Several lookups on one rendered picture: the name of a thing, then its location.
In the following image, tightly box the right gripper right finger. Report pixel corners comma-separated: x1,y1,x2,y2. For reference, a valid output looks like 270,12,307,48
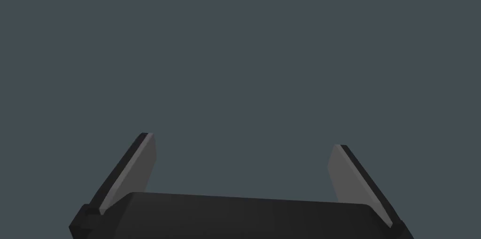
326,143,401,229

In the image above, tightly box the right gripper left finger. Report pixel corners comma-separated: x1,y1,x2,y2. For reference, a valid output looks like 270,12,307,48
88,131,157,216

